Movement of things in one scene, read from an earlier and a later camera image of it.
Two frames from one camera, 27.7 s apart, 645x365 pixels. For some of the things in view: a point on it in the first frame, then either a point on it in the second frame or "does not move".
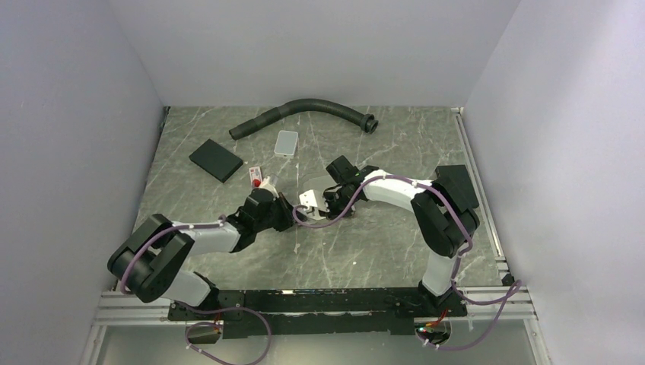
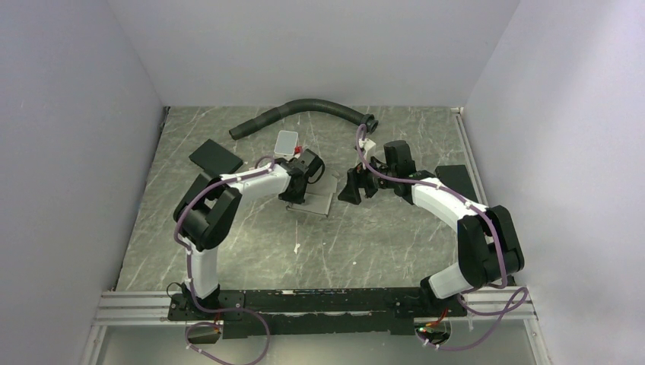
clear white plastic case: (287, 144) does not move
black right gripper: (329, 212) to (357, 177)
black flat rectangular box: (216, 160) does not move
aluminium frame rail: (122, 309) does not move
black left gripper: (287, 208) to (296, 199)
